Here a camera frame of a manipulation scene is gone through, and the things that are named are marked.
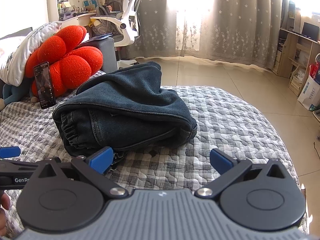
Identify black smartphone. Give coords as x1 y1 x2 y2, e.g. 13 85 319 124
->
33 61 56 109

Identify grey checkered quilt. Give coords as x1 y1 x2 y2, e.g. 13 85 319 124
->
0 70 308 230

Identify white paper shopping bag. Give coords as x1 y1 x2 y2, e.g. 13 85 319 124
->
297 54 320 110

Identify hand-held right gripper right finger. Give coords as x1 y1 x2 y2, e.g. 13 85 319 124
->
194 149 289 198

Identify orange pumpkin cushion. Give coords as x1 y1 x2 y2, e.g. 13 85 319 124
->
25 26 104 98

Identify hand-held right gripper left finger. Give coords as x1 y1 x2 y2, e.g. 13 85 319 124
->
37 146 129 199

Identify grey star curtain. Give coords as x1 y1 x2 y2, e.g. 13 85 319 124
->
103 0 187 58
197 0 289 71

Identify white office chair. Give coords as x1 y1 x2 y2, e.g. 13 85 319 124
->
90 0 148 68

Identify wooden desk unit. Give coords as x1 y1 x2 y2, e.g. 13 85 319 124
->
272 1 320 90

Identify blue plush toy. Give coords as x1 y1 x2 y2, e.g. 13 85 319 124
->
0 84 38 110

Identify white printed pillow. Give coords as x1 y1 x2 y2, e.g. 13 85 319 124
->
0 21 63 85

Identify dark blue jeans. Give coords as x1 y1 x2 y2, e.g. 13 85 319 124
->
52 61 198 173

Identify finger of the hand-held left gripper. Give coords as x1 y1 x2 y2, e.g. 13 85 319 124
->
0 146 21 159
0 158 50 174

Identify dark blue folder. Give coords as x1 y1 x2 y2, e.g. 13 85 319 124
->
86 32 113 42

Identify person's left hand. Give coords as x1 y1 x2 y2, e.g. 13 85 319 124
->
0 192 11 233

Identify grey bag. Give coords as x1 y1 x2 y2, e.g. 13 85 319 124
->
92 1 123 38

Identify black monitor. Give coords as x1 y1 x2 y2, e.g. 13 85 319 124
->
301 22 320 42

